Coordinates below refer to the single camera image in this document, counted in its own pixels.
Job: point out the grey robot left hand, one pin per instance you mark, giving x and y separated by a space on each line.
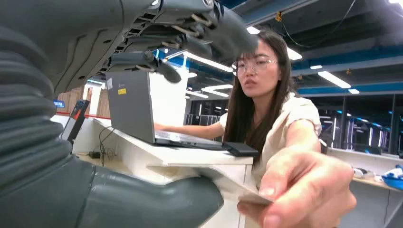
78 28

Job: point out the white ID card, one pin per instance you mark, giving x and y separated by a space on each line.
233 185

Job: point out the person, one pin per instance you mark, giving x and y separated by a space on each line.
267 104

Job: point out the small white object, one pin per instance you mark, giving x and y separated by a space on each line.
358 173

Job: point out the white office desk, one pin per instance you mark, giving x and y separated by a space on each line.
368 204

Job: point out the blue lit sign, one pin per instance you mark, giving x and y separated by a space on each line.
59 104

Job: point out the blue bowl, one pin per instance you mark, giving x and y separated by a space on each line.
393 182

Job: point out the flat black device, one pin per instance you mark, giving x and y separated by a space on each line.
240 148

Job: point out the black tilted terminal device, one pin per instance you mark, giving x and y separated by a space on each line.
78 113

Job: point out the grey laptop with yellow sticker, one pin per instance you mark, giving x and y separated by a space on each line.
132 107

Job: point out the ribbed grey left arm sleeve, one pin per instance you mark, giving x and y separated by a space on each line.
25 119

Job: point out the white ceiling light panel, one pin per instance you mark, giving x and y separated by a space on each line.
196 94
220 87
192 75
294 54
253 30
333 79
217 93
315 67
353 91
207 62

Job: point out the black power adapter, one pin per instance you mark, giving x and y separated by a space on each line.
94 154

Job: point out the white reception counter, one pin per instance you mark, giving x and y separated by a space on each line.
189 155

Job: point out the clear eyeglasses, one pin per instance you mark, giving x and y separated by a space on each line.
255 65

